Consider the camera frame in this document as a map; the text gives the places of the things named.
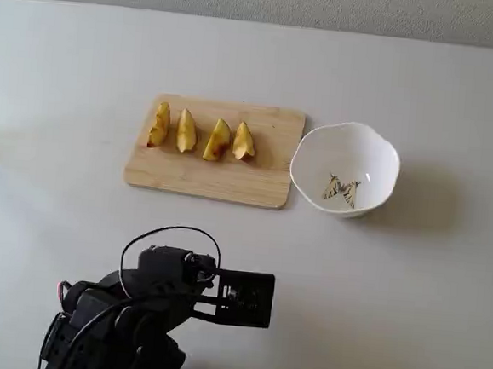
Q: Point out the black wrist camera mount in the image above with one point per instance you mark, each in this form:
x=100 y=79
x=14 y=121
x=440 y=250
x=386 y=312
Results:
x=254 y=298

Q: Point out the apple slice with red skin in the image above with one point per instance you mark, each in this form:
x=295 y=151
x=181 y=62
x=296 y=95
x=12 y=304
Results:
x=160 y=126

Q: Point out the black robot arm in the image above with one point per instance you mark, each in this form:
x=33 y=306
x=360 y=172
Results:
x=91 y=309

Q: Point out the wooden cutting board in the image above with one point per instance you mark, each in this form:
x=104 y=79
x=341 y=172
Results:
x=212 y=182

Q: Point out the small wedge apple slice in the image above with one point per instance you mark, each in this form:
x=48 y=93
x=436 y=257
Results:
x=243 y=143

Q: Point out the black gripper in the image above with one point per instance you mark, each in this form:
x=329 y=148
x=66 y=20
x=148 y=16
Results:
x=168 y=263

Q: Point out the apple slice with brown spot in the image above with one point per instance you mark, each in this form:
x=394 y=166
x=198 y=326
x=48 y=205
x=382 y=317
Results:
x=216 y=141

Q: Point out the pale yellow apple slice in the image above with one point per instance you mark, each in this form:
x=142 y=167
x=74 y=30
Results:
x=185 y=132

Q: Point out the white bowl with butterfly print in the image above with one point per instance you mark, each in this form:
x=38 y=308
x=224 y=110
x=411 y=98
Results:
x=342 y=158

